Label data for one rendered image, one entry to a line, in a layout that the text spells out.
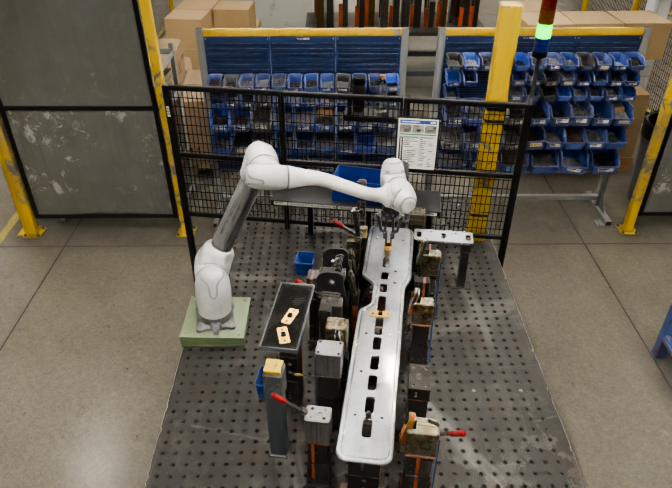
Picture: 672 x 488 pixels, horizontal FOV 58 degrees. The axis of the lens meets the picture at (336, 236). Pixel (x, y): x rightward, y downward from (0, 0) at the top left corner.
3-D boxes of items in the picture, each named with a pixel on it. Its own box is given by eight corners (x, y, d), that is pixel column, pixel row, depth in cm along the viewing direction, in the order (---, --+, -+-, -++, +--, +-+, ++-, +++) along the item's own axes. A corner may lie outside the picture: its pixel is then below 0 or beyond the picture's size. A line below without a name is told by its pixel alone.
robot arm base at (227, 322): (196, 339, 275) (194, 330, 272) (195, 307, 293) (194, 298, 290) (236, 335, 278) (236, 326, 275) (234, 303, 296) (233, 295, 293)
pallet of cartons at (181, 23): (250, 118, 666) (242, 20, 607) (178, 116, 669) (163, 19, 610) (266, 79, 765) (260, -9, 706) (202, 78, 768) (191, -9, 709)
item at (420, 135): (435, 172, 325) (441, 118, 308) (393, 169, 328) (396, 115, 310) (435, 170, 327) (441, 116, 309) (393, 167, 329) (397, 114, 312)
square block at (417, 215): (419, 272, 326) (425, 215, 305) (404, 271, 326) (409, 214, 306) (420, 263, 332) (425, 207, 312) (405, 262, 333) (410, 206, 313)
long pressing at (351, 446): (400, 468, 195) (400, 465, 194) (330, 459, 197) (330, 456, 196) (414, 230, 307) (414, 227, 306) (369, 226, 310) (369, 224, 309)
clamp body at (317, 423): (332, 491, 219) (332, 427, 199) (301, 488, 221) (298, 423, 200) (336, 468, 227) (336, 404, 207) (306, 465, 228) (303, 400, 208)
